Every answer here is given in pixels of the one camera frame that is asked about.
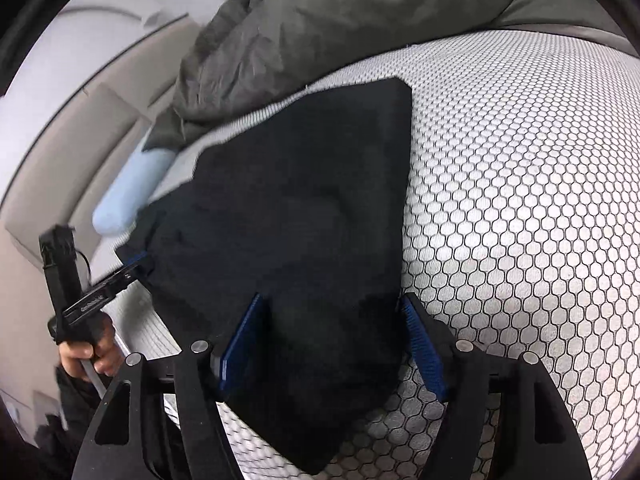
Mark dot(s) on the beige padded headboard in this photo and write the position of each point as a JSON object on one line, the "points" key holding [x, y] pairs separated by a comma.
{"points": [[75, 125]]}

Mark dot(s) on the person's left hand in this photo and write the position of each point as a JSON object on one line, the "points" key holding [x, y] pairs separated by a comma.
{"points": [[107, 345]]}

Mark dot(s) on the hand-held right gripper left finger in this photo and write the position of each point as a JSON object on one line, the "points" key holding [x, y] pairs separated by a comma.
{"points": [[240, 345]]}

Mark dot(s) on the person's left forearm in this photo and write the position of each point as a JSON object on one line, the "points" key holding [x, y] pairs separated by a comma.
{"points": [[65, 405]]}

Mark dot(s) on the grey duvet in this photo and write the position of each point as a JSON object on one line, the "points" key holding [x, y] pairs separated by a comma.
{"points": [[350, 15]]}

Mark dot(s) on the black pants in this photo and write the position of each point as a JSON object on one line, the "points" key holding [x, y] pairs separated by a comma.
{"points": [[300, 220]]}

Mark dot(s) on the light blue pillow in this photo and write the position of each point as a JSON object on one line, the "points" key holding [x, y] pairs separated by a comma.
{"points": [[132, 190]]}

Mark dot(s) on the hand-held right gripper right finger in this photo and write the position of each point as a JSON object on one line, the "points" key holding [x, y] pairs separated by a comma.
{"points": [[425, 350]]}

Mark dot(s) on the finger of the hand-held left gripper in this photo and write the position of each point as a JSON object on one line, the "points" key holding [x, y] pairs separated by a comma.
{"points": [[136, 260]]}

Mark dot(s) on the white honeycomb mattress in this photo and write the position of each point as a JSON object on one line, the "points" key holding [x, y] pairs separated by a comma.
{"points": [[525, 185]]}

